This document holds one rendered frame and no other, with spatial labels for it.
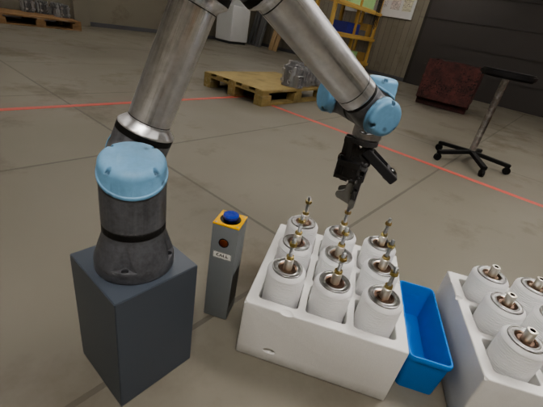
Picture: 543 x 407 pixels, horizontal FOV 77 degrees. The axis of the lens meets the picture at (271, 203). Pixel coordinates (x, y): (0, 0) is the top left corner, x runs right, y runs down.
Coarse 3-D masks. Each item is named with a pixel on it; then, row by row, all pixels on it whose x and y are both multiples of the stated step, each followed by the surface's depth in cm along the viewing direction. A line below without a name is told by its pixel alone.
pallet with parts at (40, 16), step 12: (24, 0) 584; (36, 0) 598; (0, 12) 524; (12, 12) 549; (24, 12) 579; (36, 12) 607; (48, 12) 616; (60, 12) 605; (24, 24) 550; (36, 24) 561; (48, 24) 601; (60, 24) 643; (72, 24) 596
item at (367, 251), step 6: (366, 240) 101; (366, 246) 99; (372, 246) 99; (360, 252) 103; (366, 252) 100; (372, 252) 98; (378, 252) 97; (384, 252) 97; (390, 252) 98; (360, 258) 102; (366, 258) 100; (390, 258) 98; (360, 264) 102
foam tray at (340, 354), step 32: (256, 288) 86; (256, 320) 83; (288, 320) 80; (320, 320) 80; (352, 320) 82; (256, 352) 88; (288, 352) 85; (320, 352) 82; (352, 352) 80; (384, 352) 77; (352, 384) 84; (384, 384) 82
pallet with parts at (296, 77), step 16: (288, 64) 422; (304, 64) 418; (208, 80) 371; (224, 80) 357; (240, 80) 358; (256, 80) 375; (272, 80) 394; (288, 80) 369; (304, 80) 388; (256, 96) 336; (288, 96) 377
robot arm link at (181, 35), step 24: (168, 0) 61; (192, 0) 58; (216, 0) 59; (168, 24) 60; (192, 24) 60; (168, 48) 61; (192, 48) 63; (144, 72) 64; (168, 72) 63; (192, 72) 67; (144, 96) 65; (168, 96) 65; (120, 120) 66; (144, 120) 66; (168, 120) 68; (168, 144) 70
